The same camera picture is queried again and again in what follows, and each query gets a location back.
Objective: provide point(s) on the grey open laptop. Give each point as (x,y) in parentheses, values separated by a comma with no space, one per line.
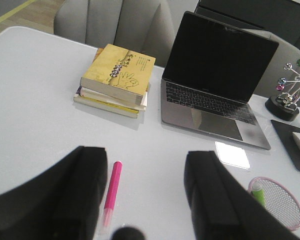
(211,74)

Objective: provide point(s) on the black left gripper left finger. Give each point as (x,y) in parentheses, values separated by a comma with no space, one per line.
(62,203)

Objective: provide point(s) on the grey right chair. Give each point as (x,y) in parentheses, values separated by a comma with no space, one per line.
(285,53)

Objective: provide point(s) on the grey left chair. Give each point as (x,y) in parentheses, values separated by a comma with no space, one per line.
(143,26)

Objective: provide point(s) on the ferris wheel desk ornament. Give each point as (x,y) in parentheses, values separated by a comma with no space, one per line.
(285,104)

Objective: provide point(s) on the middle cream book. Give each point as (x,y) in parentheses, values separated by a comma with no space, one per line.
(88,93)

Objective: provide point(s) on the black mouse pad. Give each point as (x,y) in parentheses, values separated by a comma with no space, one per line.
(285,133)

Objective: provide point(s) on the pink highlighter pen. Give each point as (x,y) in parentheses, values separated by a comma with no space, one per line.
(109,205)

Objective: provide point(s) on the grey chair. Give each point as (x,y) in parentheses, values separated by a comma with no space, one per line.
(285,53)
(143,26)

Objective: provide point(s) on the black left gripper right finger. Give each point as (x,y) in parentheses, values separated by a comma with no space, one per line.
(221,209)

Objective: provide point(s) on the green highlighter pen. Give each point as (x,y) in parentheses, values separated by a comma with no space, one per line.
(258,193)

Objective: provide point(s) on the top yellow book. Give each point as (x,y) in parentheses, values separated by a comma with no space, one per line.
(119,73)

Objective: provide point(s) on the bottom pale book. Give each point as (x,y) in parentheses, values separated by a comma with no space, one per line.
(132,113)

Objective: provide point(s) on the pink mesh pen holder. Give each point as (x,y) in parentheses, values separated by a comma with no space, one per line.
(279,202)

